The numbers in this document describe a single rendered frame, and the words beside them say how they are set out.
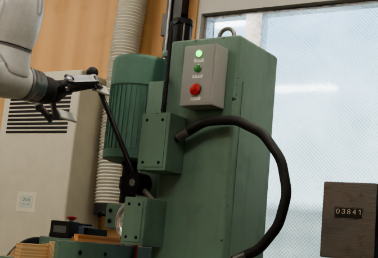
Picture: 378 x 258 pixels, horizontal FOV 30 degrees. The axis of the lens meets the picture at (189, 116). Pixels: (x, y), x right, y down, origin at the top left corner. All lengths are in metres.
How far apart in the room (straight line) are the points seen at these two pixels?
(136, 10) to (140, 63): 1.69
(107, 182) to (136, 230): 1.75
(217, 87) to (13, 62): 0.51
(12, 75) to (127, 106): 0.40
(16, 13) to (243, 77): 0.59
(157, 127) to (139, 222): 0.24
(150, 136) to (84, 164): 1.82
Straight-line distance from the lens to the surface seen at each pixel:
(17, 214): 3.73
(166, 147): 1.78
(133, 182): 1.86
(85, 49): 4.03
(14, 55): 1.78
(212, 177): 1.79
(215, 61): 1.78
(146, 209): 1.79
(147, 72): 2.05
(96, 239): 2.08
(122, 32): 3.69
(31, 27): 1.79
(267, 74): 1.96
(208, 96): 1.76
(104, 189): 3.53
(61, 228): 2.13
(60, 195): 3.55
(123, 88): 2.05
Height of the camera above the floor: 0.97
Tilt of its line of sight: 10 degrees up
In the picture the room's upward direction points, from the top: 5 degrees clockwise
